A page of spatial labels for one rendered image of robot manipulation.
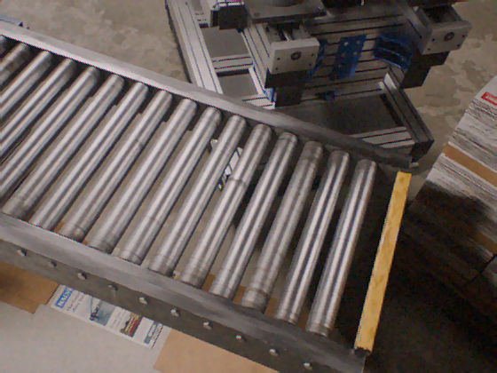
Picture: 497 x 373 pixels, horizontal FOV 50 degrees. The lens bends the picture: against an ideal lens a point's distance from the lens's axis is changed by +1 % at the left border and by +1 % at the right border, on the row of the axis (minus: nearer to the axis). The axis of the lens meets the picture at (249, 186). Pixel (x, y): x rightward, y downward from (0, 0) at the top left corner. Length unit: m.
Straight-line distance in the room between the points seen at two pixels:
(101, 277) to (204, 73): 1.35
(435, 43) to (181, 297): 1.14
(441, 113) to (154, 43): 1.42
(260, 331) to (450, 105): 1.95
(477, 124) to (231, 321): 0.86
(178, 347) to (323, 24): 1.13
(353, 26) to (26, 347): 1.44
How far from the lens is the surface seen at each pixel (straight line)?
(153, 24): 2.84
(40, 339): 1.89
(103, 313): 1.87
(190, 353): 1.80
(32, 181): 1.18
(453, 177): 1.64
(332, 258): 1.08
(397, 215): 1.14
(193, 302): 1.00
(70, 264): 1.06
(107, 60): 1.41
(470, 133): 1.53
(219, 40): 2.42
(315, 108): 2.17
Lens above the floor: 1.71
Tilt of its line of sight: 54 degrees down
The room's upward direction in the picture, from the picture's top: 9 degrees clockwise
